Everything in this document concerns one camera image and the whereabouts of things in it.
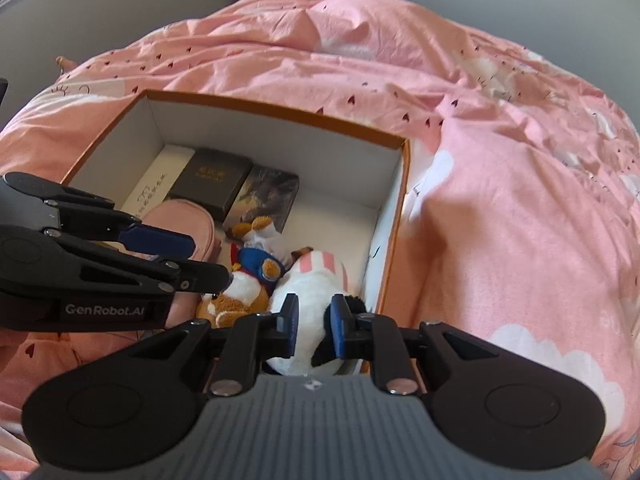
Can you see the white booklet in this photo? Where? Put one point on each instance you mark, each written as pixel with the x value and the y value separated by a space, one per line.
pixel 155 180

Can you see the orange cardboard box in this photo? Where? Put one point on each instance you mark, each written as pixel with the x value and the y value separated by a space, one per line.
pixel 280 160

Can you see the pink printed blanket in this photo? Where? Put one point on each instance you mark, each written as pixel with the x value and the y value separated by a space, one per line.
pixel 500 210

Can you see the brown white plush toy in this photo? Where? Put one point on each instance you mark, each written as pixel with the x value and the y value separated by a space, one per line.
pixel 255 262

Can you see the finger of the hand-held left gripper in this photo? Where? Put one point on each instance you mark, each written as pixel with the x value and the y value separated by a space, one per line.
pixel 205 277
pixel 155 240

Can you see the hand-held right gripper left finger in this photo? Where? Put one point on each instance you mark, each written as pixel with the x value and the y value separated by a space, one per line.
pixel 292 325

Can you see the dark grey box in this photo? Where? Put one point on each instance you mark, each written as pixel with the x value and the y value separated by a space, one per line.
pixel 210 180

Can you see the white dog plush toy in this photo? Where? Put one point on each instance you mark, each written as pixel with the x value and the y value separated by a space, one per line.
pixel 310 290

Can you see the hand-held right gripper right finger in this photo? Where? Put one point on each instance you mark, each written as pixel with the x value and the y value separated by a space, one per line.
pixel 339 325

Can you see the pink pouch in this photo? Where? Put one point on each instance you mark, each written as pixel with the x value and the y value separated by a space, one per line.
pixel 175 217

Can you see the dark booklet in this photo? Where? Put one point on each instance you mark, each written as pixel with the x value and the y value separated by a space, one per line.
pixel 265 200

